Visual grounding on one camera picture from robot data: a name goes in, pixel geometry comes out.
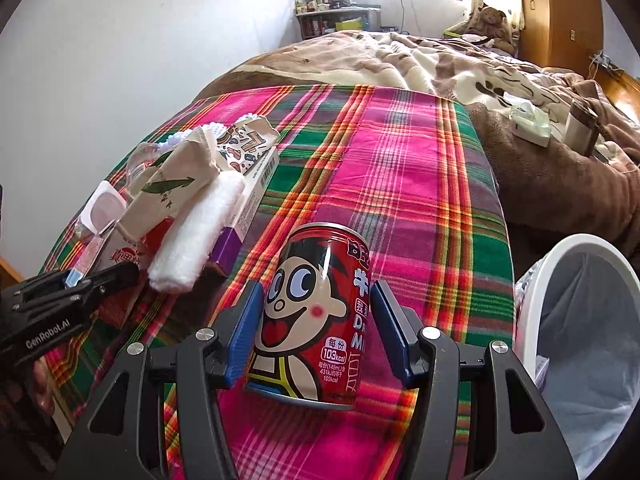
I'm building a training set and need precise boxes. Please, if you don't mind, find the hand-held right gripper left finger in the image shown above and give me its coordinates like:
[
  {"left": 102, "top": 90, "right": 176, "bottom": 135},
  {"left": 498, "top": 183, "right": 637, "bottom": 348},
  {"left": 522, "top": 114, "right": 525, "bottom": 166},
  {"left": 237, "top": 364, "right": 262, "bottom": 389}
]
[{"left": 55, "top": 280, "right": 266, "bottom": 480}]

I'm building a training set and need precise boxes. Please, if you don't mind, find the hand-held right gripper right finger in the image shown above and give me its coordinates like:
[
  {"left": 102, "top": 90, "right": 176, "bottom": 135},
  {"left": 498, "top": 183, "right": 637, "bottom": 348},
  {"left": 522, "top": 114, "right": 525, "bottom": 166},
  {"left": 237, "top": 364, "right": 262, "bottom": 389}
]
[{"left": 372, "top": 280, "right": 581, "bottom": 480}]

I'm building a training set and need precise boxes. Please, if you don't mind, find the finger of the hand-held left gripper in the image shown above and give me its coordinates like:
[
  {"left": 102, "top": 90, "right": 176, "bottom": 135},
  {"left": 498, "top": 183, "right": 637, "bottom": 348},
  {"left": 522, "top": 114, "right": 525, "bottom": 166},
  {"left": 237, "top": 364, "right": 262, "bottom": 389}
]
[
  {"left": 70, "top": 261, "right": 142, "bottom": 312},
  {"left": 9, "top": 269, "right": 85, "bottom": 312}
]

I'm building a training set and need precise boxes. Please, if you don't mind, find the pink straw wrapper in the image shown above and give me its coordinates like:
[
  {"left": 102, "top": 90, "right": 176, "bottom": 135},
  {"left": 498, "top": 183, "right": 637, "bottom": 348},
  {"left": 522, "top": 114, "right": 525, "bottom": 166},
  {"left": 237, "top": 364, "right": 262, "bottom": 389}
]
[{"left": 75, "top": 232, "right": 103, "bottom": 282}]

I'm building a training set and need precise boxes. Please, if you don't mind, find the red cartoon drink can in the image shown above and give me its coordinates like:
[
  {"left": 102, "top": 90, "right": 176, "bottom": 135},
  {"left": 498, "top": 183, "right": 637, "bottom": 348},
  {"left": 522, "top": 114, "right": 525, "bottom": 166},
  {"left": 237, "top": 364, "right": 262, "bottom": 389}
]
[{"left": 244, "top": 223, "right": 371, "bottom": 411}]

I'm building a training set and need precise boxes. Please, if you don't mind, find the foam net sleeve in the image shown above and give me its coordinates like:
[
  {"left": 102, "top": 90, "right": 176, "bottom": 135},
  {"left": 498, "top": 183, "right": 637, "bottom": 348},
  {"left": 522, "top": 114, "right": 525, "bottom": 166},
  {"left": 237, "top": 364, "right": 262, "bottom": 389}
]
[{"left": 148, "top": 175, "right": 246, "bottom": 295}]

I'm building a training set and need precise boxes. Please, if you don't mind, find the patterned paper bag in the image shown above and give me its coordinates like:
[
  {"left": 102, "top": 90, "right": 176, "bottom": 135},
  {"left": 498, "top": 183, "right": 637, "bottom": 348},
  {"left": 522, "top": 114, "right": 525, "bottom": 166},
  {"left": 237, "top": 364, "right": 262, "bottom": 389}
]
[{"left": 215, "top": 115, "right": 281, "bottom": 176}]

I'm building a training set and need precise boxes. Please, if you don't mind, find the grey bin liner bag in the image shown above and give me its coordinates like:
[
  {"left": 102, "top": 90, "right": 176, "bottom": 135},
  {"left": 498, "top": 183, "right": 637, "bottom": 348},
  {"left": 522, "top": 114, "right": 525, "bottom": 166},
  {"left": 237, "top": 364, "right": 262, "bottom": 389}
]
[{"left": 539, "top": 255, "right": 640, "bottom": 467}]

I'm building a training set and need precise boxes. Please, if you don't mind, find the white plastic bin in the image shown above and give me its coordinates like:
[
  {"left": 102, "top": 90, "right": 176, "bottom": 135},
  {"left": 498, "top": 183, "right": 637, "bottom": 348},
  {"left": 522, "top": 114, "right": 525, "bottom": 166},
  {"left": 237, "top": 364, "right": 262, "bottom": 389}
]
[{"left": 515, "top": 234, "right": 640, "bottom": 480}]

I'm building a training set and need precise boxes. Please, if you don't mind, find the person's left hand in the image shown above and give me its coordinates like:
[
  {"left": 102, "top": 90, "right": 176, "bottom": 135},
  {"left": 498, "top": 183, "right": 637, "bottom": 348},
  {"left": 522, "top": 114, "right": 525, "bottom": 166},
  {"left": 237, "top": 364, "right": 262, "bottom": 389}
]
[{"left": 31, "top": 359, "right": 56, "bottom": 410}]

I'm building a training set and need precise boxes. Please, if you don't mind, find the red white drink carton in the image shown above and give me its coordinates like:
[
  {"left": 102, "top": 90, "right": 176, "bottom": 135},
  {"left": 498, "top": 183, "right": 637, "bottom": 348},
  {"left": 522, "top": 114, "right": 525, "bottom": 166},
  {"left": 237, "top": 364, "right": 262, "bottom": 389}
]
[{"left": 97, "top": 225, "right": 156, "bottom": 321}]

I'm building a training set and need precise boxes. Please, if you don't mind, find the white yogurt cup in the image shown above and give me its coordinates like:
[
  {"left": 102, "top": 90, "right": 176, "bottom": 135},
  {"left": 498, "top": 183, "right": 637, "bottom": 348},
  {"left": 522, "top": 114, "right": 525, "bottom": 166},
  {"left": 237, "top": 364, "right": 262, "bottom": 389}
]
[{"left": 75, "top": 180, "right": 128, "bottom": 238}]

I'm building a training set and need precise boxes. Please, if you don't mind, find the leaf print paper bag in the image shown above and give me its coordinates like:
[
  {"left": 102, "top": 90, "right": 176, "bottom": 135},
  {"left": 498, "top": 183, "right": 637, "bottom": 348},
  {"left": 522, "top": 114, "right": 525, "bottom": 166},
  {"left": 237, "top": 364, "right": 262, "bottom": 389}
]
[{"left": 117, "top": 127, "right": 226, "bottom": 241}]

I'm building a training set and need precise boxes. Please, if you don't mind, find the clear plastic cup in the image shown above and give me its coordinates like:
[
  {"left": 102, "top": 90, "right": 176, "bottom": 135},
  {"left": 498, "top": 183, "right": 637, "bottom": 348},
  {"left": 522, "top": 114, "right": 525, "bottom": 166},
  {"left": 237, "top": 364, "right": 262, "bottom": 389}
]
[{"left": 125, "top": 142, "right": 161, "bottom": 196}]

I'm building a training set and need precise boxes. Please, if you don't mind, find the white purple carton box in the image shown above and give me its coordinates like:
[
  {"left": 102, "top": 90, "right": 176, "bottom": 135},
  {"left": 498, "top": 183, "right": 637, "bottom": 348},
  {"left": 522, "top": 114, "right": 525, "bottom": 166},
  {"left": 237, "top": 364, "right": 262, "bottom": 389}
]
[{"left": 210, "top": 147, "right": 281, "bottom": 278}]

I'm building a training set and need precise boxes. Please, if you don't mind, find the pink green plaid cloth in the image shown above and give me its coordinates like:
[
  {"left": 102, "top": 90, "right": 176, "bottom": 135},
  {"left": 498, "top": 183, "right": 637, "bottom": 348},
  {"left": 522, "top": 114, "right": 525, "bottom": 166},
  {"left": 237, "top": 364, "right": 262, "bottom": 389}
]
[{"left": 40, "top": 84, "right": 516, "bottom": 480}]

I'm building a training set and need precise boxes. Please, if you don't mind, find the white lace paper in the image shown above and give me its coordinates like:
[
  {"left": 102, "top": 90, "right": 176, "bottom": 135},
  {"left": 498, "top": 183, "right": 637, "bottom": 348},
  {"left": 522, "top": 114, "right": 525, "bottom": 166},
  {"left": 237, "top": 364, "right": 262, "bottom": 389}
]
[{"left": 160, "top": 115, "right": 261, "bottom": 151}]

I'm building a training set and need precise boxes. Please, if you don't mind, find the brown cream fleece blanket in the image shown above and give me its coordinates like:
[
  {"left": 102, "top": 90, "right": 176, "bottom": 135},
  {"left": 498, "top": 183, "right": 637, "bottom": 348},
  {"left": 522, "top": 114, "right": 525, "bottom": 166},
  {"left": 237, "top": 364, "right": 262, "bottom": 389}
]
[{"left": 195, "top": 30, "right": 640, "bottom": 241}]

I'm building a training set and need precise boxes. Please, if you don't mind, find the white brown bottle on bed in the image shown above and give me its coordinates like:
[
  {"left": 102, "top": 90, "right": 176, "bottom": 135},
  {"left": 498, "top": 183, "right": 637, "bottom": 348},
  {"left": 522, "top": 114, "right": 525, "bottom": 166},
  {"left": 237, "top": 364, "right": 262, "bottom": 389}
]
[{"left": 562, "top": 100, "right": 601, "bottom": 157}]

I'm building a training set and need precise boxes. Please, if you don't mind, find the cluttered wooden shelf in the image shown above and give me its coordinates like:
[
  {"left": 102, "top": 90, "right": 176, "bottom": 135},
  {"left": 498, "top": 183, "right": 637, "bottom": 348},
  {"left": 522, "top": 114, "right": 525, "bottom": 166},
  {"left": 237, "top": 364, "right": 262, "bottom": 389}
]
[{"left": 295, "top": 7, "right": 383, "bottom": 41}]

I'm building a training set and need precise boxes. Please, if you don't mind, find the brown teddy bear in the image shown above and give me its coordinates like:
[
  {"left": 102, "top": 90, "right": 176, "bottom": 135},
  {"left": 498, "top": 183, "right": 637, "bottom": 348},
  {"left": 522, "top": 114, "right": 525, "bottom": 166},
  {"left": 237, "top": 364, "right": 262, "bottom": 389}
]
[{"left": 467, "top": 5, "right": 516, "bottom": 53}]

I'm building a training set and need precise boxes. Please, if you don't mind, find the wooden headboard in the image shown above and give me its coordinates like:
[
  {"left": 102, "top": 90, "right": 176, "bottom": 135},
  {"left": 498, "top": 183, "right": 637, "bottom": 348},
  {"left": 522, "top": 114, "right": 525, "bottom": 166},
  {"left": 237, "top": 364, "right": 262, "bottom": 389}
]
[{"left": 585, "top": 67, "right": 640, "bottom": 126}]

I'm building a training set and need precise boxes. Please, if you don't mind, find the wooden wardrobe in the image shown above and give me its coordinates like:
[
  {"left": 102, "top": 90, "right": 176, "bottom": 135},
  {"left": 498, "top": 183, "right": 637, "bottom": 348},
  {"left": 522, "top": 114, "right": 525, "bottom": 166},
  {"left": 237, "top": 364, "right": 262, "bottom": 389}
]
[{"left": 515, "top": 0, "right": 606, "bottom": 73}]

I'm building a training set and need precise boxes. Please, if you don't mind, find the tangle of cables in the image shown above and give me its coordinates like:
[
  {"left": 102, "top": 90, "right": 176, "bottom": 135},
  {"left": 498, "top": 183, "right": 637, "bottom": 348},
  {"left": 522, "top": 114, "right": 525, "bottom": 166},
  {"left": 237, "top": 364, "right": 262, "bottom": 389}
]
[{"left": 590, "top": 52, "right": 617, "bottom": 81}]

